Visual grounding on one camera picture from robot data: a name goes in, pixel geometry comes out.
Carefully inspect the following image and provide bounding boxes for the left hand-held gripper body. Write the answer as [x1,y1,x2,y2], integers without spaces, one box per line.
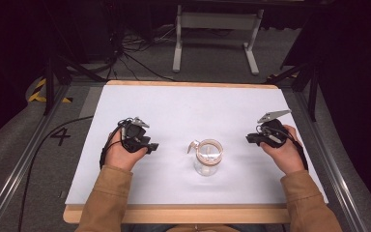
[118,116,152,154]

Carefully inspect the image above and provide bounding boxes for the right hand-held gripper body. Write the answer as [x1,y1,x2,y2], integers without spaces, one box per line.
[254,109,294,150]

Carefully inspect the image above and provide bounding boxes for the glass jar with clasp lid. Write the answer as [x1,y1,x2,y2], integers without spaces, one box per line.
[186,138,224,178]

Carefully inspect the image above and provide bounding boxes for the person's left hand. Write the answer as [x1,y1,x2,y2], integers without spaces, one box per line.
[104,130,149,172]

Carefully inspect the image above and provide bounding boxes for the person's right hand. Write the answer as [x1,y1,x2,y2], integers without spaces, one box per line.
[259,124,305,176]

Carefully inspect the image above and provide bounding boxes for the white table sheet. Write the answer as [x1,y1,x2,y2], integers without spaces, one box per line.
[65,84,329,206]

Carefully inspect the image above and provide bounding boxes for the black tripod stand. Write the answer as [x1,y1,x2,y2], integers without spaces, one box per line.
[264,57,322,123]
[43,18,108,116]

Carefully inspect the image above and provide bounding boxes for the wooden table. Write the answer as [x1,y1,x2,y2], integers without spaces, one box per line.
[62,79,293,225]

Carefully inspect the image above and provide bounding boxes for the yellow black hazard tape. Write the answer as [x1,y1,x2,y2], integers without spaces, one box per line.
[27,77,74,104]

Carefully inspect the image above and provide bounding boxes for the white metal stand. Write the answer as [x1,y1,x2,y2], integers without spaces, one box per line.
[172,4,266,76]

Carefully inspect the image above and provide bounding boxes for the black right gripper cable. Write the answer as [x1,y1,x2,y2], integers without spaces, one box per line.
[261,125,309,172]

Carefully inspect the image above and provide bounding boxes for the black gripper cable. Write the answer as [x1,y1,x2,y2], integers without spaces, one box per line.
[17,115,125,232]
[261,125,309,172]

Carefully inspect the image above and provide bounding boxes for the aluminium floor rail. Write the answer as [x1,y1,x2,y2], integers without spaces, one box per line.
[0,84,71,232]
[293,91,371,232]

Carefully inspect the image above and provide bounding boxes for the bundle of black floor cables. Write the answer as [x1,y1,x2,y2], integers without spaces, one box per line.
[107,23,179,83]

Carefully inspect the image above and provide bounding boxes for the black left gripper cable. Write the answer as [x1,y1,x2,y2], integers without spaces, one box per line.
[17,115,125,232]

